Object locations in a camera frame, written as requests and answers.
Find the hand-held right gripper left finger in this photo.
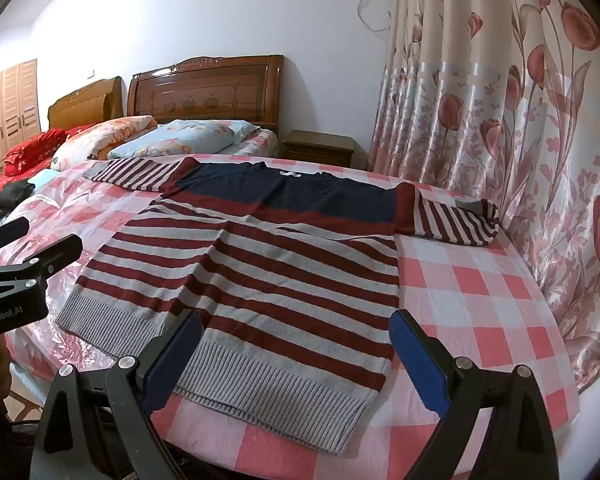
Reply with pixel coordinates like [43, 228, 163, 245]
[30, 310, 203, 480]

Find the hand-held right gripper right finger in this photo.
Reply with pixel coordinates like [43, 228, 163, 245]
[389, 309, 560, 480]

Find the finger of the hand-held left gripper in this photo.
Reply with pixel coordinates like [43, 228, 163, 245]
[0, 217, 31, 257]
[0, 234, 84, 287]

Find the striped knit sweater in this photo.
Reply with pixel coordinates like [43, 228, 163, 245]
[55, 156, 500, 456]

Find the dark cloth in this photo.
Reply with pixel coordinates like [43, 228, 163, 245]
[0, 180, 36, 212]

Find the pink checked bed sheet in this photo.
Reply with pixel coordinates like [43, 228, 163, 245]
[0, 152, 585, 480]

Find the red pillow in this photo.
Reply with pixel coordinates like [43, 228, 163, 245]
[2, 128, 69, 177]

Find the wooden wardrobe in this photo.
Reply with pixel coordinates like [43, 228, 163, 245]
[0, 59, 42, 192]

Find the pink floral pillow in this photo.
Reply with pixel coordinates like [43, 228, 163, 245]
[50, 115, 159, 171]

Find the small wooden headboard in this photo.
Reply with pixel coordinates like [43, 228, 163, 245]
[47, 76, 125, 131]

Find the blue floral pillow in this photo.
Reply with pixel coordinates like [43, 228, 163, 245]
[107, 119, 261, 161]

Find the large wooden headboard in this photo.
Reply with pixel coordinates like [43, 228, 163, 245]
[126, 54, 285, 137]

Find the wooden nightstand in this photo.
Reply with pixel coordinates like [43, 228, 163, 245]
[282, 130, 355, 169]

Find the floral curtain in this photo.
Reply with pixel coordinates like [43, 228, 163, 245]
[367, 0, 600, 396]

